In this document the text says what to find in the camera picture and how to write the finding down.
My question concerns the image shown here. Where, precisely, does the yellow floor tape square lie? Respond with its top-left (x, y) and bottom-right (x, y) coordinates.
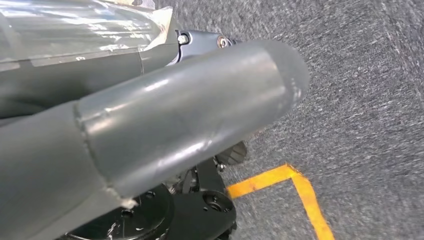
top-left (226, 163), bottom-right (335, 240)

